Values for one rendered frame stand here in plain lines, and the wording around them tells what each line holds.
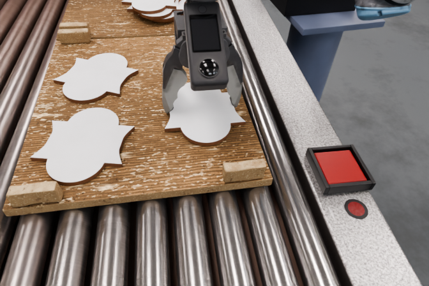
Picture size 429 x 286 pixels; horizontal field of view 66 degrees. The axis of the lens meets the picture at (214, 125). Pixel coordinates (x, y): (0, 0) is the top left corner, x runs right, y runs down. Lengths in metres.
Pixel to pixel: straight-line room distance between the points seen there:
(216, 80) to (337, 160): 0.24
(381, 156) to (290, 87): 1.36
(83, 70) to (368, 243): 0.54
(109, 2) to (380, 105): 1.81
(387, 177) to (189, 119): 1.48
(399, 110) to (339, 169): 1.84
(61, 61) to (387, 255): 0.63
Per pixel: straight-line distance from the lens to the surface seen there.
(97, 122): 0.55
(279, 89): 0.66
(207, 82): 0.40
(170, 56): 0.48
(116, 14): 0.87
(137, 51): 0.72
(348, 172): 0.53
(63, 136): 0.54
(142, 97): 0.59
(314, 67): 1.17
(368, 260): 0.48
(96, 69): 0.66
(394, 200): 1.83
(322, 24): 1.04
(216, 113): 0.54
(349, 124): 2.09
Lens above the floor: 1.31
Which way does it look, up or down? 44 degrees down
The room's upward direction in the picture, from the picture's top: 4 degrees clockwise
